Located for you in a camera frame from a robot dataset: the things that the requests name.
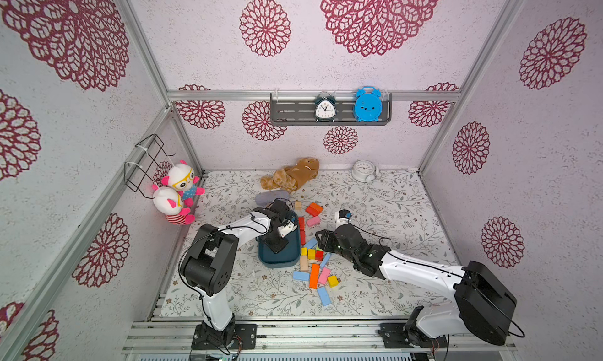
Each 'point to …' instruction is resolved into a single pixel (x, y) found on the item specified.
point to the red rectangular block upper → (301, 224)
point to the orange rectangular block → (316, 203)
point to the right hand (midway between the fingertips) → (317, 233)
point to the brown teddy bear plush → (293, 176)
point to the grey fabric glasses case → (268, 196)
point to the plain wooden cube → (298, 205)
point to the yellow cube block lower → (311, 253)
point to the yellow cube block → (304, 251)
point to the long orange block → (314, 276)
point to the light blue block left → (303, 276)
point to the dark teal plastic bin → (288, 256)
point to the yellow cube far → (333, 281)
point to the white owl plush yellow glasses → (182, 178)
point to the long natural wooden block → (304, 263)
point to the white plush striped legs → (166, 200)
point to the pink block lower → (324, 274)
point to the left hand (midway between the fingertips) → (275, 245)
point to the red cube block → (319, 255)
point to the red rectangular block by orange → (314, 209)
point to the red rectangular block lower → (302, 238)
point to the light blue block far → (311, 243)
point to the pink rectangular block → (312, 221)
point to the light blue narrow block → (325, 260)
